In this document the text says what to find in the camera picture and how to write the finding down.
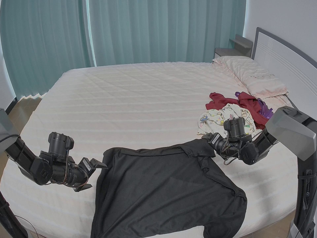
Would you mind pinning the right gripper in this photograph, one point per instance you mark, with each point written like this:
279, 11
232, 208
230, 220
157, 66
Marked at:
216, 141

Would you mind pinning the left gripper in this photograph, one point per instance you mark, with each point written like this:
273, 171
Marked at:
79, 172

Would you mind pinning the black polo shirt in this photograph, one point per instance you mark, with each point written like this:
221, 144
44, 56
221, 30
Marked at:
161, 182

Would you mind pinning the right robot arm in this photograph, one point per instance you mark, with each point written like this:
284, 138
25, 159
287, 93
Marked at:
289, 130

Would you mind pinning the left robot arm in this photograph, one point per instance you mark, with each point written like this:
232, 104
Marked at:
22, 155

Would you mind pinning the bed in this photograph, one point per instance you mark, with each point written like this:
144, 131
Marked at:
148, 88

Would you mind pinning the white printed pyjama top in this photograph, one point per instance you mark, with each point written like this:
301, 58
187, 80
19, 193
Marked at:
215, 118

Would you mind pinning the dark red garment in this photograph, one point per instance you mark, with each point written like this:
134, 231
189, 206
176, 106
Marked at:
220, 100

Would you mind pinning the purple garment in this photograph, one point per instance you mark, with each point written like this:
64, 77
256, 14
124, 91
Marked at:
266, 110

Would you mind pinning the cream pillow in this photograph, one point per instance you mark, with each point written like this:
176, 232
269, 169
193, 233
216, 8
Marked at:
247, 73

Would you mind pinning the grey bedside table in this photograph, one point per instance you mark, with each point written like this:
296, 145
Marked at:
232, 49

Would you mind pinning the blue-green curtain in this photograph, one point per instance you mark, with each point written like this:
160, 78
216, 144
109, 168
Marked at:
161, 21
49, 33

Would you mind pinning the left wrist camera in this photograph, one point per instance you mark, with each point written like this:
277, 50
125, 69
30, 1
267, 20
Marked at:
83, 188

